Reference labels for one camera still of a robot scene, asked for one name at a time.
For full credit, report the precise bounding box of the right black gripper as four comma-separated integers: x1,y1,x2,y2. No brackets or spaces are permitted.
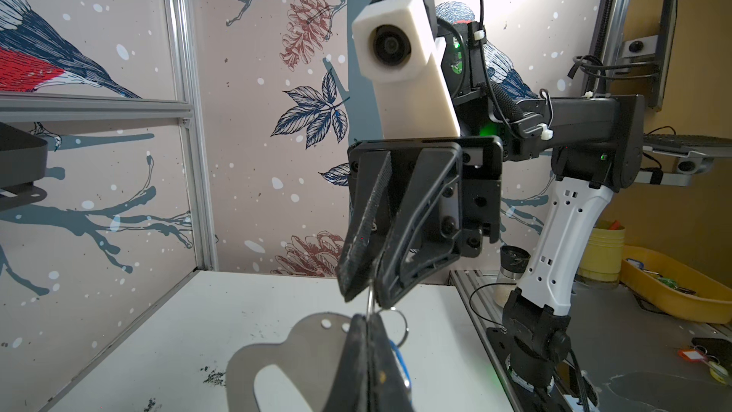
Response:
337,137,503,307

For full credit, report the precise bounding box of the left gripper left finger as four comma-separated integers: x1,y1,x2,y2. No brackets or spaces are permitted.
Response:
322,314,369,412

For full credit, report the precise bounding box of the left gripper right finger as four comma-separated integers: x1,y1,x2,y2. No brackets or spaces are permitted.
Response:
366,314,413,412

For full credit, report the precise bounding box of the blue tagged key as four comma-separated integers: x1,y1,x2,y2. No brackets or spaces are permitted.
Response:
389,341,412,394

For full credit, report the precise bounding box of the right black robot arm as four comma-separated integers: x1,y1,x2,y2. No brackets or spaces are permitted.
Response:
337,0,644,391

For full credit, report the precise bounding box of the red tagged key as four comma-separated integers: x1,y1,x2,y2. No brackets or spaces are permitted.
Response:
678,345,708,364

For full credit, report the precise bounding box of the yellow plastic bucket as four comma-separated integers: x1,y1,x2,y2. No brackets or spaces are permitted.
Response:
577,220,625,286

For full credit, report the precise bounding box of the yellow plastic bin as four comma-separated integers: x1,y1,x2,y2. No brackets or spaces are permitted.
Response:
621,245,731,324

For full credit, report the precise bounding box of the black hanging basket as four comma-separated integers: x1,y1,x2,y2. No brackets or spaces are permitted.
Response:
1,123,48,212

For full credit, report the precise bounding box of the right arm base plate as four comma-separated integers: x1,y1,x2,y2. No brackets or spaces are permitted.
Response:
485,327,573,411

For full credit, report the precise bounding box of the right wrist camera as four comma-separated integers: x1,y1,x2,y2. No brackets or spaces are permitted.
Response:
352,0,461,139

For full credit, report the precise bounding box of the horizontal aluminium frame bar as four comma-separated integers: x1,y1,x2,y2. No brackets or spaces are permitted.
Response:
1,93,194,123

